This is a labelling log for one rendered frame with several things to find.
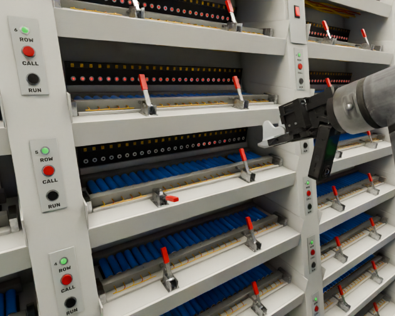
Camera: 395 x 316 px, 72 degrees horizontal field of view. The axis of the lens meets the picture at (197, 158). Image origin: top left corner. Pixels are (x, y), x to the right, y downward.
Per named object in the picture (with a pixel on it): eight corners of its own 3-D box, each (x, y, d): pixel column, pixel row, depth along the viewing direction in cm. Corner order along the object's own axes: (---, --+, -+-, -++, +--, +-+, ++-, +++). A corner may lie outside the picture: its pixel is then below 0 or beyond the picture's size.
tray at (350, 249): (396, 237, 126) (406, 211, 121) (319, 291, 94) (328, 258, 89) (352, 215, 142) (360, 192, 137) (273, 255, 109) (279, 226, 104)
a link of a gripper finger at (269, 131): (254, 126, 68) (286, 115, 61) (259, 149, 67) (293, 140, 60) (246, 126, 66) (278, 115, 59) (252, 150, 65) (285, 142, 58)
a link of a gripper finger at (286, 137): (274, 137, 64) (309, 127, 57) (276, 145, 64) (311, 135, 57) (263, 139, 61) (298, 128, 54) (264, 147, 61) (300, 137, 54)
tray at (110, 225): (293, 185, 84) (300, 156, 81) (89, 249, 52) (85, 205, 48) (248, 162, 100) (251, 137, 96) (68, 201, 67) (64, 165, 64)
